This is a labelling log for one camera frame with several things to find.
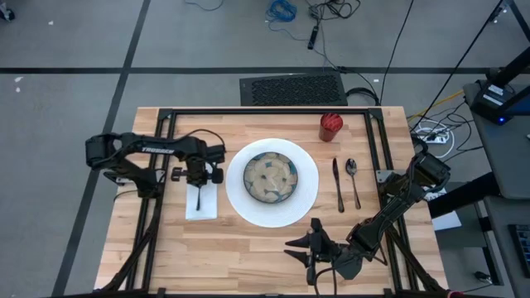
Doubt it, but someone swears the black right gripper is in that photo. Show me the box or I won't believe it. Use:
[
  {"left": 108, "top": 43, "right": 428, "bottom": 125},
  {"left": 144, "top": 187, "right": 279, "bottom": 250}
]
[{"left": 284, "top": 218, "right": 349, "bottom": 286}]

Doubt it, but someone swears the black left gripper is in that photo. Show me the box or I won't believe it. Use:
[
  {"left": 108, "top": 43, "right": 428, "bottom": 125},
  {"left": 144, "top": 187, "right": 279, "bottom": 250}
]
[{"left": 171, "top": 142, "right": 225, "bottom": 186}]

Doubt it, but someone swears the white cloth napkin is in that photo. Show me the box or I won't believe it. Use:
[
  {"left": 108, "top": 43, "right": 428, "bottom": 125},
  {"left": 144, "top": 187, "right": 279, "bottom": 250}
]
[{"left": 185, "top": 181, "right": 219, "bottom": 221}]

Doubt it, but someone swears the dark metal knife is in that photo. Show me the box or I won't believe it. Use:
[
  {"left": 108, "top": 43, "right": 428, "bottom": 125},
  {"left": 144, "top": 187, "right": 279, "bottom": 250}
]
[{"left": 331, "top": 156, "right": 345, "bottom": 214}]

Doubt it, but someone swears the red patterned cup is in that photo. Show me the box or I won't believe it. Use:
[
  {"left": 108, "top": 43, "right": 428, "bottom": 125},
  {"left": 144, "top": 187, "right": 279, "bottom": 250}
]
[{"left": 317, "top": 112, "right": 345, "bottom": 143}]

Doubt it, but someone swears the black perforated computer case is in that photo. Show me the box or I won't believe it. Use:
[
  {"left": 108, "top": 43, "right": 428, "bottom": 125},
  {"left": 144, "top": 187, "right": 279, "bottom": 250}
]
[{"left": 238, "top": 70, "right": 349, "bottom": 107}]

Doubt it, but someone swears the white paper sheet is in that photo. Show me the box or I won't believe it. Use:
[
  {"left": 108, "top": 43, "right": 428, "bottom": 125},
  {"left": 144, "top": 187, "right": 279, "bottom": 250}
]
[{"left": 424, "top": 181, "right": 463, "bottom": 232}]

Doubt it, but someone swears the white power strip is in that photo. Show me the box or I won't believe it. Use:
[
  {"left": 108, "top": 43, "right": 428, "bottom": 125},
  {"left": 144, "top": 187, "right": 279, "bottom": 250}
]
[{"left": 412, "top": 118, "right": 456, "bottom": 161}]

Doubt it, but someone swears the black desk leg bar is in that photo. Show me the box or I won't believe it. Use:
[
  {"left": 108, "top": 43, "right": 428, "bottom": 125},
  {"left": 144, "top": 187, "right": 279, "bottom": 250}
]
[{"left": 426, "top": 171, "right": 502, "bottom": 219}]

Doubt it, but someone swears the black power strip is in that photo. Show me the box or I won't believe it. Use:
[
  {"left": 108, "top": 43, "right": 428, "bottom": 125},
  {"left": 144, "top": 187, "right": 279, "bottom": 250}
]
[{"left": 306, "top": 25, "right": 320, "bottom": 50}]

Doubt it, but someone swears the grey desk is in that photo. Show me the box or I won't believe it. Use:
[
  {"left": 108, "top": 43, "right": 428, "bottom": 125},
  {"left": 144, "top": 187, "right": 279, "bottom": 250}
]
[
  {"left": 482, "top": 195, "right": 530, "bottom": 298},
  {"left": 462, "top": 80, "right": 530, "bottom": 200}
]

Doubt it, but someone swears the black keyboard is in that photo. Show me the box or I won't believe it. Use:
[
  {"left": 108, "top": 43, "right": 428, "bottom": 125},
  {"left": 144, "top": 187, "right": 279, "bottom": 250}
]
[{"left": 508, "top": 223, "right": 530, "bottom": 279}]

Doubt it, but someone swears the black mini computer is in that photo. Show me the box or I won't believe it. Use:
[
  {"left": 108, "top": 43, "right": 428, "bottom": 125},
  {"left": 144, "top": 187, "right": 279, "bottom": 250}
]
[{"left": 470, "top": 80, "right": 530, "bottom": 126}]

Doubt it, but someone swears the black stand leg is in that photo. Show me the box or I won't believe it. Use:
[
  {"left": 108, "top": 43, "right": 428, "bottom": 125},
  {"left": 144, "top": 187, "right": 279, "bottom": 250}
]
[{"left": 488, "top": 0, "right": 530, "bottom": 42}]

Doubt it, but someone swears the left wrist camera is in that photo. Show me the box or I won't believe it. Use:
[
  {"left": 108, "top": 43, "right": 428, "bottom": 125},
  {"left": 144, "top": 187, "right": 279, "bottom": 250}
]
[{"left": 205, "top": 143, "right": 227, "bottom": 165}]

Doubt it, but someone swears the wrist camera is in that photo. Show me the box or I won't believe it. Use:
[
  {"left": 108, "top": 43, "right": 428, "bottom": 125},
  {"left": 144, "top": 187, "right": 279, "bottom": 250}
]
[
  {"left": 333, "top": 247, "right": 365, "bottom": 281},
  {"left": 205, "top": 143, "right": 227, "bottom": 165}
]

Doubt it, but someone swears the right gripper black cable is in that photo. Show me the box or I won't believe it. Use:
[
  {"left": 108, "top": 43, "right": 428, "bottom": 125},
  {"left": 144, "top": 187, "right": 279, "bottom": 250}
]
[{"left": 311, "top": 264, "right": 340, "bottom": 298}]

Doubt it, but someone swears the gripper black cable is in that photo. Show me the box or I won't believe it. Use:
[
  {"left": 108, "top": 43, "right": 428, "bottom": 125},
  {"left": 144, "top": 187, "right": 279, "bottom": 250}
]
[
  {"left": 181, "top": 128, "right": 228, "bottom": 166},
  {"left": 311, "top": 264, "right": 340, "bottom": 298}
]

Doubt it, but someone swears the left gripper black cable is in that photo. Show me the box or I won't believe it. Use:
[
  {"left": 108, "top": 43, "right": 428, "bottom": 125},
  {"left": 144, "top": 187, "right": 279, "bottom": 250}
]
[{"left": 181, "top": 128, "right": 228, "bottom": 166}]

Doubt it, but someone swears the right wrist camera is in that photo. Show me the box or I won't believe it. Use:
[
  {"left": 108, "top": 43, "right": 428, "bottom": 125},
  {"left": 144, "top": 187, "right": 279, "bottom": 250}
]
[{"left": 333, "top": 247, "right": 365, "bottom": 281}]

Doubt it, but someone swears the black aluminium table frame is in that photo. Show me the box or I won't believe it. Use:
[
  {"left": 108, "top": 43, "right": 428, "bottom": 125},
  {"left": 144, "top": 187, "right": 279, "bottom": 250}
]
[{"left": 94, "top": 106, "right": 452, "bottom": 298}]

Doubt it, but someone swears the black coiled cable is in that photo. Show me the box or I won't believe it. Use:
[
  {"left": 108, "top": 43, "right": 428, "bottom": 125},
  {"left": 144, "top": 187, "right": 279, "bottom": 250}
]
[{"left": 344, "top": 85, "right": 382, "bottom": 107}]

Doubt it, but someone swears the blue cable coil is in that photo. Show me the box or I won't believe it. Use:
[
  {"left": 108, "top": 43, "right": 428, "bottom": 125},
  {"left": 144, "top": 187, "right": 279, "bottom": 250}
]
[{"left": 264, "top": 0, "right": 300, "bottom": 25}]

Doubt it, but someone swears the long black floor cable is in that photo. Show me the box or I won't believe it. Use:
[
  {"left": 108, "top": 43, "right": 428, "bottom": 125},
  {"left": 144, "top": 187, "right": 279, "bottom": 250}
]
[
  {"left": 378, "top": 0, "right": 415, "bottom": 107},
  {"left": 412, "top": 0, "right": 505, "bottom": 132}
]

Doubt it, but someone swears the black cable bundle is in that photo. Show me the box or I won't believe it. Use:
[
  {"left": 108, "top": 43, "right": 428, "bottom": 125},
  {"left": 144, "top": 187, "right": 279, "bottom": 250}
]
[{"left": 305, "top": 0, "right": 362, "bottom": 22}]

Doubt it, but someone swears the yellow cable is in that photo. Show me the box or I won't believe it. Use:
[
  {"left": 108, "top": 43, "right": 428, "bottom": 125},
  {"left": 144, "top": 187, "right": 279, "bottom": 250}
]
[{"left": 407, "top": 89, "right": 465, "bottom": 121}]

